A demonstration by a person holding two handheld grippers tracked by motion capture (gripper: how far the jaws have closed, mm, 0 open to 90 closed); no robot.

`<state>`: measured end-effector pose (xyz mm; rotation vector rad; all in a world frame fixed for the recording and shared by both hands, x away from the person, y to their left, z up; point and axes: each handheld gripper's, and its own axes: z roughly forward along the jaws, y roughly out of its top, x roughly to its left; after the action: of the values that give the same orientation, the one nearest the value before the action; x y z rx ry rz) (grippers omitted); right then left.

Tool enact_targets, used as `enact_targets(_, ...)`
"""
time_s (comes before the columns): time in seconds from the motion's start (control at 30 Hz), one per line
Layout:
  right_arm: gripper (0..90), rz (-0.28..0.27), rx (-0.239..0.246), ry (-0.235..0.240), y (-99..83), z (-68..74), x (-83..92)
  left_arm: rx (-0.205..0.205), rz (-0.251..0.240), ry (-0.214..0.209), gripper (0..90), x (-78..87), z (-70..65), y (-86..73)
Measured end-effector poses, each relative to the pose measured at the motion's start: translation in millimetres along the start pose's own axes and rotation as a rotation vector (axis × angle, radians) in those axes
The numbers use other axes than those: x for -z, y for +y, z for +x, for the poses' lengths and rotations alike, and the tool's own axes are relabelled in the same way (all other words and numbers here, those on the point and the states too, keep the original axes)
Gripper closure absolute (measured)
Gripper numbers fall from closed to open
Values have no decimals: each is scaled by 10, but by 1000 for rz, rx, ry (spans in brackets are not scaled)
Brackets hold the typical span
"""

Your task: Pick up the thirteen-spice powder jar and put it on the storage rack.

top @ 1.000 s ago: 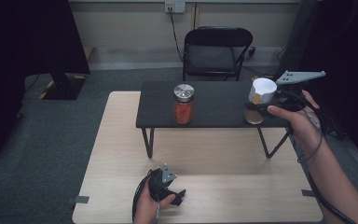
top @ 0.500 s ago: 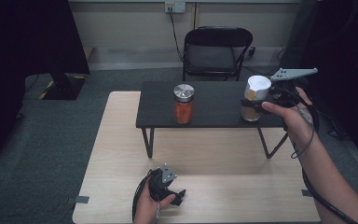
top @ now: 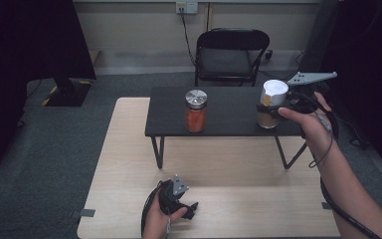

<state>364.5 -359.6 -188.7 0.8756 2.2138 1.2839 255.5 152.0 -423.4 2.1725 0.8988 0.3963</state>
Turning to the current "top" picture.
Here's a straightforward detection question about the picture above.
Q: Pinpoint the grey upright panel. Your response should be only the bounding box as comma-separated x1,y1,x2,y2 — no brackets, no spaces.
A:
294,0,341,86

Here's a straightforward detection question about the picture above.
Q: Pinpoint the white wall socket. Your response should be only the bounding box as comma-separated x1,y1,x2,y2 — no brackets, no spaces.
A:
175,1,199,15

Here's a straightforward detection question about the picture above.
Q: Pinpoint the left hand-held gripper cable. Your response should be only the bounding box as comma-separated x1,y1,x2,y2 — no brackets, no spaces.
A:
140,179,164,239

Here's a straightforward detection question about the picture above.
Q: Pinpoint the black stand base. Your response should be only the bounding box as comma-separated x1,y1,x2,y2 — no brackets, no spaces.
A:
41,78,94,108

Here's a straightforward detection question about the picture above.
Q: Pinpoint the right hand-held gripper cable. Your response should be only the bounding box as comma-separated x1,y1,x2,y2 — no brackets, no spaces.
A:
294,93,382,239

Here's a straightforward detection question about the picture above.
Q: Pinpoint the hand-held gripper cable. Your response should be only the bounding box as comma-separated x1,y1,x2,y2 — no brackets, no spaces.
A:
294,93,382,239
140,179,164,239

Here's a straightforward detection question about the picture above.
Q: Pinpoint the person's right hand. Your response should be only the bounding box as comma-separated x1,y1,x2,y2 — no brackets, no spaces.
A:
277,92,340,152

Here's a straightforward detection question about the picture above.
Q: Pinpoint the black wall socket cable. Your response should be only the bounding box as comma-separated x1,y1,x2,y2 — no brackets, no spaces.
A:
179,12,197,67

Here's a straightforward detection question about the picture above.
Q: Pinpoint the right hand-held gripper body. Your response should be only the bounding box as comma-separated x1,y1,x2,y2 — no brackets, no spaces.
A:
286,71,339,115

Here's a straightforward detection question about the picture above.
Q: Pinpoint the white lid glass jar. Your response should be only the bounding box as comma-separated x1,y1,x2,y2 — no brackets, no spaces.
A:
257,79,290,130

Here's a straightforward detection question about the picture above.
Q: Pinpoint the dark curtain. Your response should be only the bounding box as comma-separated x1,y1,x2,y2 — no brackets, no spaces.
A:
0,0,97,180
317,0,382,185

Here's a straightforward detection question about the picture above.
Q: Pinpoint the silver lid glass jar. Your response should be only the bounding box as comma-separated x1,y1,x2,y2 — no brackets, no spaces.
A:
184,89,209,133

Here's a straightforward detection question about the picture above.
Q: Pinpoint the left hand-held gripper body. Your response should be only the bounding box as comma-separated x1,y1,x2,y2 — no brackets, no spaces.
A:
158,174,193,217

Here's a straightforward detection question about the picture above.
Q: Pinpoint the black raised rack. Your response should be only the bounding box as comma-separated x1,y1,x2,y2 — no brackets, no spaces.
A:
144,86,322,170

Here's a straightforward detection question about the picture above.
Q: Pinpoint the person's left hand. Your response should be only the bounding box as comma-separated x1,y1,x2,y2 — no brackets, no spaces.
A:
141,195,189,239

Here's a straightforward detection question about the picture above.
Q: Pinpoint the black folding chair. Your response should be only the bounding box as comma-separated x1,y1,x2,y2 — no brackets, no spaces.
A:
194,28,272,88

